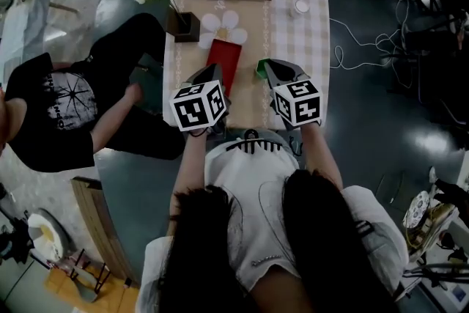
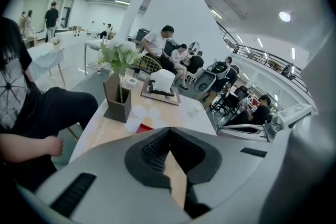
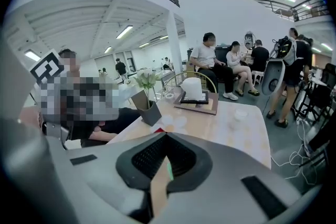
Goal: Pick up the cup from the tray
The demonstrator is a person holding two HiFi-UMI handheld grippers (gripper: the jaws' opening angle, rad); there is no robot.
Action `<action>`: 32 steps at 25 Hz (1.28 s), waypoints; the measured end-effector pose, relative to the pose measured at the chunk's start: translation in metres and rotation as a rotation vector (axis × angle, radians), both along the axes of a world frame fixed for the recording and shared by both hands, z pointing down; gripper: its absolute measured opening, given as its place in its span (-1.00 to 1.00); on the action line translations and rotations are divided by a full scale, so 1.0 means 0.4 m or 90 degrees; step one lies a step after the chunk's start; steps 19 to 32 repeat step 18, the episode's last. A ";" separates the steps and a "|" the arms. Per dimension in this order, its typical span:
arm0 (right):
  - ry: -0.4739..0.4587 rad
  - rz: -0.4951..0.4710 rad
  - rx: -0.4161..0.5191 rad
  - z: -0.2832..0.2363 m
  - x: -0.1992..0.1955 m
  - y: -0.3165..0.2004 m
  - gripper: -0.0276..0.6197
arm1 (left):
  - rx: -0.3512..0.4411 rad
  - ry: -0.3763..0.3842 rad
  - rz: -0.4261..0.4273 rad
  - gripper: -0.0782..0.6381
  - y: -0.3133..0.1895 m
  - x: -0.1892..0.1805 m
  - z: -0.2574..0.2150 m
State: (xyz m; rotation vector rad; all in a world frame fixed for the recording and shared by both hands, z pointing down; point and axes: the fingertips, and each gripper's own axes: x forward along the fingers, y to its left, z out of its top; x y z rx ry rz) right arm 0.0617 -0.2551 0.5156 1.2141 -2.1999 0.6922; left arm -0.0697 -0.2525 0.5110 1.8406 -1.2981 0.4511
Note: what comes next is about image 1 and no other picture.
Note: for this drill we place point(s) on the person's left forearm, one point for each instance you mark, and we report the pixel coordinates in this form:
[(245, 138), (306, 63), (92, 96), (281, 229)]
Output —
[(190, 165)]

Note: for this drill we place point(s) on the green cup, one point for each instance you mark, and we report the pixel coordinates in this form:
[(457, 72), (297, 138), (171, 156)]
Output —
[(261, 69)]

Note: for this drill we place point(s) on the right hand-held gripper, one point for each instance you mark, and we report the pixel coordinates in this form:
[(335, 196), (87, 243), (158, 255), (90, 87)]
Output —
[(306, 111)]

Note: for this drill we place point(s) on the dark brown square vase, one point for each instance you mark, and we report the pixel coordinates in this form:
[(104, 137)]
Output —
[(185, 33)]

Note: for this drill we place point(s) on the red tray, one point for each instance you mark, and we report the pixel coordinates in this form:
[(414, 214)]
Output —
[(225, 58)]

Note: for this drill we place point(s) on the beige checked tablecloth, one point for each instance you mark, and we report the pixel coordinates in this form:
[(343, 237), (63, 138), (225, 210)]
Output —
[(293, 44)]

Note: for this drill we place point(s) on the white flower-shaped mat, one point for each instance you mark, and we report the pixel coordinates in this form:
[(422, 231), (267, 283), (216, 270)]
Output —
[(229, 25)]

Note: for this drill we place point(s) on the person's white shirt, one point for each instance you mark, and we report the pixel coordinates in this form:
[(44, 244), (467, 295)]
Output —
[(253, 179)]

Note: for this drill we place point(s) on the black wrist band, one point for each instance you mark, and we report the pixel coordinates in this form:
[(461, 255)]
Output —
[(194, 135)]

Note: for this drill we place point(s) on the pale cloth sheet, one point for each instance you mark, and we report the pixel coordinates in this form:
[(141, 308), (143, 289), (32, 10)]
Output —
[(22, 33)]

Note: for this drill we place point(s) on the person's right forearm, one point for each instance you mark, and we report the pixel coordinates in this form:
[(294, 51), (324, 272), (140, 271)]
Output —
[(318, 150)]

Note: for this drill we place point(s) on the dark green pouch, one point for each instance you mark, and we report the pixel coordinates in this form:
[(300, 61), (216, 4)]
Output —
[(146, 91)]

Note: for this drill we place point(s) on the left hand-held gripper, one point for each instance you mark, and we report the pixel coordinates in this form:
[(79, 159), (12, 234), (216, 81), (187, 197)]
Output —
[(188, 111)]

